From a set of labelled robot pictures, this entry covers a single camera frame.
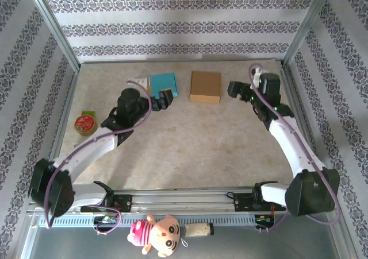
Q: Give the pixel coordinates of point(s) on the blue and white paper box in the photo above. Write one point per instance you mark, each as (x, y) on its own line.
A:
(164, 82)

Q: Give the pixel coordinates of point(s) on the brown cardboard box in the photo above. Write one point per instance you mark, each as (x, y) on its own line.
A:
(205, 85)

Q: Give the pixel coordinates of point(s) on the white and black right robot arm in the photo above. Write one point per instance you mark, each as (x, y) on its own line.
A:
(310, 193)

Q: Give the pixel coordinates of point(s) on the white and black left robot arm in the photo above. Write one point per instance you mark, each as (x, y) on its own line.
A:
(54, 190)

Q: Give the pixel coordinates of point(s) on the small green box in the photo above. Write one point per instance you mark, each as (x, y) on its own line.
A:
(87, 113)

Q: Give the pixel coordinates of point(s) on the red round tin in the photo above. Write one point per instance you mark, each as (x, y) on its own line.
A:
(84, 124)

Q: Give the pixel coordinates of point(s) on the jar with black cap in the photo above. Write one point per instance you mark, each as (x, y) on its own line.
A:
(197, 230)

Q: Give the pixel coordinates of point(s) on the plush doll with pink shirt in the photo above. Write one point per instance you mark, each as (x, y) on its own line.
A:
(161, 236)

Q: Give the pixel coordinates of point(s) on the aluminium side rail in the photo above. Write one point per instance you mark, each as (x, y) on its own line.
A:
(293, 98)
(68, 98)

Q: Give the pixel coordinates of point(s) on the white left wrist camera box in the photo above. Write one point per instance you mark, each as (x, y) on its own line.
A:
(143, 84)

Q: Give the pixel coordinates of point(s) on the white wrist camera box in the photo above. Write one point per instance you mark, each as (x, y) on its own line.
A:
(256, 71)
(143, 84)

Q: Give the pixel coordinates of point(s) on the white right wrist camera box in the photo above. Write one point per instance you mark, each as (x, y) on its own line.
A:
(256, 71)

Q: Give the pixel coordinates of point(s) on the aluminium frame post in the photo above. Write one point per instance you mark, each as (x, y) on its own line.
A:
(51, 26)
(304, 26)

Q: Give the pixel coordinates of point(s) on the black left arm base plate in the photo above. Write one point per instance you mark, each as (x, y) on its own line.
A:
(123, 203)

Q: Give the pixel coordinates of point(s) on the aluminium mounting rail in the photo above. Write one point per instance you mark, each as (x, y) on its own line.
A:
(187, 201)

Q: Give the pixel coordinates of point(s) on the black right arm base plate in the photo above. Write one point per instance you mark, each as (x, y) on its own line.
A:
(243, 203)

